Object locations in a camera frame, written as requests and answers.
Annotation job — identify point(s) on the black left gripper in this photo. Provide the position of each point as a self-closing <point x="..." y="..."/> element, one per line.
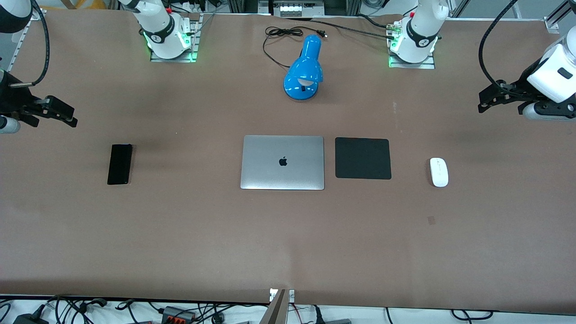
<point x="517" y="92"/>

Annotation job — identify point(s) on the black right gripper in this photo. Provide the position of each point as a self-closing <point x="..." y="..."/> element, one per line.
<point x="12" y="98"/>

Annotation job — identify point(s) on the black smartphone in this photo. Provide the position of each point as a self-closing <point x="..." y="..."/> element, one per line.
<point x="120" y="164"/>

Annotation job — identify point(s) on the white computer mouse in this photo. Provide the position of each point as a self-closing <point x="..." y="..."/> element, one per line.
<point x="439" y="172"/>

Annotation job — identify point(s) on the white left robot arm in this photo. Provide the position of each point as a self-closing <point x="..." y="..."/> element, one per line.
<point x="420" y="36"/>

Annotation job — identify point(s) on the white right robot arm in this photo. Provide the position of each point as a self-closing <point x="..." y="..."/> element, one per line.
<point x="162" y="31"/>

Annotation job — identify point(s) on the black mouse pad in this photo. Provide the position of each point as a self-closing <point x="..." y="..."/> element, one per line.
<point x="362" y="158"/>

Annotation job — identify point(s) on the blue desk lamp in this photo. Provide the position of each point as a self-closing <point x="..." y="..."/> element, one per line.
<point x="304" y="67"/>

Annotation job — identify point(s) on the black power adapter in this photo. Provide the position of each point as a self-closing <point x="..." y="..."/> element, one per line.
<point x="29" y="318"/>

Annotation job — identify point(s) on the white power strip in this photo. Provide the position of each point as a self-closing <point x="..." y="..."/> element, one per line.
<point x="297" y="9"/>

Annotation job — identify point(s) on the silver closed laptop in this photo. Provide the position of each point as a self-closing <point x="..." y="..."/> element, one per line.
<point x="282" y="163"/>

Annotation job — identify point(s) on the grey orange connector box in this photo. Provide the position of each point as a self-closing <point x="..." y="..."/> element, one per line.
<point x="177" y="314"/>

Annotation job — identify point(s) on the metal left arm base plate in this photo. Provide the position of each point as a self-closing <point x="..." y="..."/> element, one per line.
<point x="427" y="65"/>

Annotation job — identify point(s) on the aluminium frame profile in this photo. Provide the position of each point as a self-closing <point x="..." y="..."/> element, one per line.
<point x="558" y="15"/>

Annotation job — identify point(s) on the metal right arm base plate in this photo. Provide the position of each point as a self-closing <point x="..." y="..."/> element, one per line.
<point x="155" y="57"/>

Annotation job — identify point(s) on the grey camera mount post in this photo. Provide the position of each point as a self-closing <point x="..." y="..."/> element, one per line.
<point x="275" y="310"/>

